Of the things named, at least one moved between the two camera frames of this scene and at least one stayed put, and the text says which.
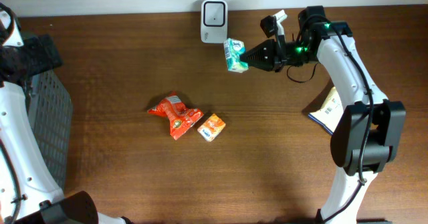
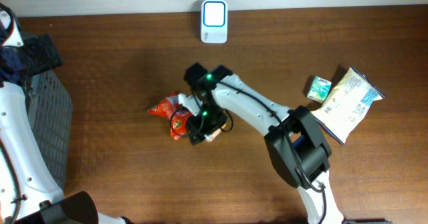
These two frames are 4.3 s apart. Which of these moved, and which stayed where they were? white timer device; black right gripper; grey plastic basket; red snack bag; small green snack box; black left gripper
Moved: black right gripper; small green snack box
Stayed: grey plastic basket; red snack bag; white timer device; black left gripper
